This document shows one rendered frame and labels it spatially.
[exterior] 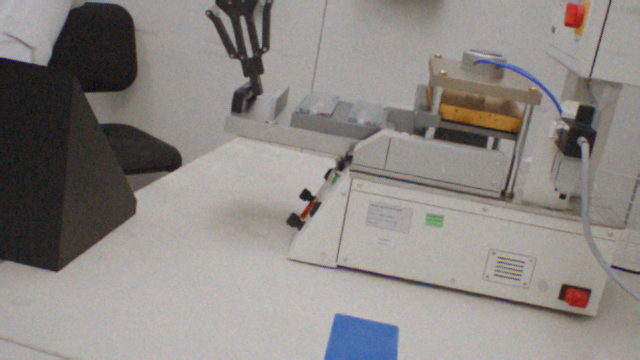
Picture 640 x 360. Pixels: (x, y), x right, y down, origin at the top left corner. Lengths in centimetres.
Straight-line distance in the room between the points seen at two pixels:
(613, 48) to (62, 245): 89
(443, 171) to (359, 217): 16
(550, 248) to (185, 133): 203
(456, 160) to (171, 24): 197
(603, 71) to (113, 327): 83
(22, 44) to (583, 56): 89
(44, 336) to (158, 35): 218
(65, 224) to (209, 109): 192
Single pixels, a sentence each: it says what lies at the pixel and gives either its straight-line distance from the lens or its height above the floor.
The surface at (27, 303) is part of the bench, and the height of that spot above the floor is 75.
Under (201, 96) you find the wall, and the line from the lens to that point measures 310.
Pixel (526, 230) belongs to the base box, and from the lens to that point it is 135.
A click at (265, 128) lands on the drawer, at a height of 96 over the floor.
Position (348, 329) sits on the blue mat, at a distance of 118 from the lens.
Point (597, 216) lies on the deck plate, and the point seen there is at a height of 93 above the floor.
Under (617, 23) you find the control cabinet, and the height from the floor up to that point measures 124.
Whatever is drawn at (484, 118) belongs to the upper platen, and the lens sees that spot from 136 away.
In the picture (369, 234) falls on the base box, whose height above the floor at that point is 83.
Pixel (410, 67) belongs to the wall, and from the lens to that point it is 287.
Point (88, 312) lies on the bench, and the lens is 114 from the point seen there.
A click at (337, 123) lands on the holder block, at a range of 137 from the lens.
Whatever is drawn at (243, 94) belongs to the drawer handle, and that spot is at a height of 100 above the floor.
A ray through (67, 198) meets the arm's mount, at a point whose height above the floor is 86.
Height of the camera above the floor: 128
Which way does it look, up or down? 16 degrees down
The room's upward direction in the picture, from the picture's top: 10 degrees clockwise
